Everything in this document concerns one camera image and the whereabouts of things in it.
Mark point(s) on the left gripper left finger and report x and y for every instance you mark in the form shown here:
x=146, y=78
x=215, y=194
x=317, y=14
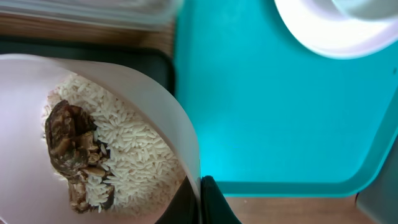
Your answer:
x=183, y=208

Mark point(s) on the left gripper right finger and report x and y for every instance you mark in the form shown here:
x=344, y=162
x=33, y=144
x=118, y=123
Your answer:
x=214, y=207

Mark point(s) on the rice and food scraps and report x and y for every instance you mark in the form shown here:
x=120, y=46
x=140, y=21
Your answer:
x=112, y=159

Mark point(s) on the small white plate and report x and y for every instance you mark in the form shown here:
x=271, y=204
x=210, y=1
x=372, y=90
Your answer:
x=30, y=192

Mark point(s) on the grey dishwasher rack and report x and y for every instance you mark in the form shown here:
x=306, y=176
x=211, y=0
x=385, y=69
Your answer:
x=379, y=200

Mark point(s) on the teal serving tray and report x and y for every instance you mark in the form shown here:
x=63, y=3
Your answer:
x=273, y=118

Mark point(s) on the black tray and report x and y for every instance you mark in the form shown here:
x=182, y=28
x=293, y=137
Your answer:
x=151, y=62

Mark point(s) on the clear plastic bin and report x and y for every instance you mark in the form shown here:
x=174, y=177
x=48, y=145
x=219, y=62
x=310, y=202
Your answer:
x=125, y=14

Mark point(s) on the large white plate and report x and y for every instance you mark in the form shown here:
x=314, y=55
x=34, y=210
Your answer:
x=327, y=30

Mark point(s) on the white bowl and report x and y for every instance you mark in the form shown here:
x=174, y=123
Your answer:
x=367, y=10

